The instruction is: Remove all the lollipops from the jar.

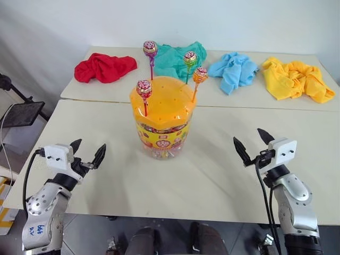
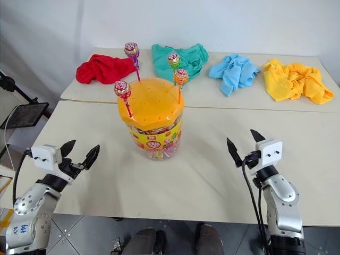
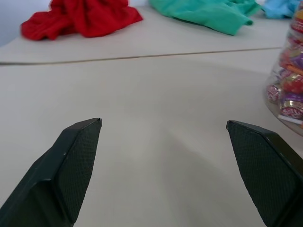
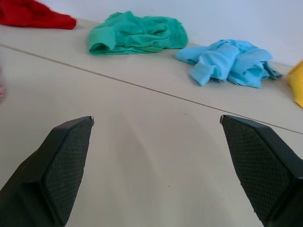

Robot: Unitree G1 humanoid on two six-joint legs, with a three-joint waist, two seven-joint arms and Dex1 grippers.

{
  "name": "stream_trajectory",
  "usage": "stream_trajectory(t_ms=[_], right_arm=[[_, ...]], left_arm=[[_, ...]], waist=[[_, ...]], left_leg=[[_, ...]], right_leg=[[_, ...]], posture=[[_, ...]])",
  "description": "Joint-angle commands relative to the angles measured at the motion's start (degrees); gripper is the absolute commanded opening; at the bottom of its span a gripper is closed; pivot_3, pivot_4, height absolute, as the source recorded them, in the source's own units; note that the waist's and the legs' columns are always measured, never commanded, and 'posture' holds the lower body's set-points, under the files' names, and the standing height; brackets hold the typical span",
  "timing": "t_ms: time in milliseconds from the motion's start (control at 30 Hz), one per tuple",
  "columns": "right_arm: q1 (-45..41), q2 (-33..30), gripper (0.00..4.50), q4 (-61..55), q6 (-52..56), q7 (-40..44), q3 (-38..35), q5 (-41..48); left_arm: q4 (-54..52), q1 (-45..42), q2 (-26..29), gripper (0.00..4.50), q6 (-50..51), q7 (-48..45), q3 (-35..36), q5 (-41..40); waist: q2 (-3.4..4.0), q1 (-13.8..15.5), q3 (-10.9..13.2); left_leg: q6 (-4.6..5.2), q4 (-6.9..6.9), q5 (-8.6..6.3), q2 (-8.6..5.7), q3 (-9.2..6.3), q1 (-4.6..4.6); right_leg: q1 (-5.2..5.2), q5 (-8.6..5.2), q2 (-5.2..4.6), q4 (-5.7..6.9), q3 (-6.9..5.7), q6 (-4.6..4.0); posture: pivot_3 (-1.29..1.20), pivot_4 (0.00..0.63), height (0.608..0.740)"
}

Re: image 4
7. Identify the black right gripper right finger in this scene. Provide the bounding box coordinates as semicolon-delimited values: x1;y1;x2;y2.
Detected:
219;114;303;227

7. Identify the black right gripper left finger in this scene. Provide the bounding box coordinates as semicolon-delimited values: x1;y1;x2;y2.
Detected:
0;115;95;227

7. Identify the yellow cloth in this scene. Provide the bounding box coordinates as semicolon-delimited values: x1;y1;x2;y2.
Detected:
286;60;303;107

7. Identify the pink blurred object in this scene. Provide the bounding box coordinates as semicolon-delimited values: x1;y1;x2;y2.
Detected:
0;68;5;103

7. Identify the light blue crumpled cloth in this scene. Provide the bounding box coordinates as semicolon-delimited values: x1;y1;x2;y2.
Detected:
175;39;284;89

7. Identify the red crumpled cloth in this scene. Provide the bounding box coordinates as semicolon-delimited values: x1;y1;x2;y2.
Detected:
0;0;77;30

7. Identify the green crumpled cloth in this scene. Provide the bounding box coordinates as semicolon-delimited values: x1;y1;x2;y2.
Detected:
88;10;189;56

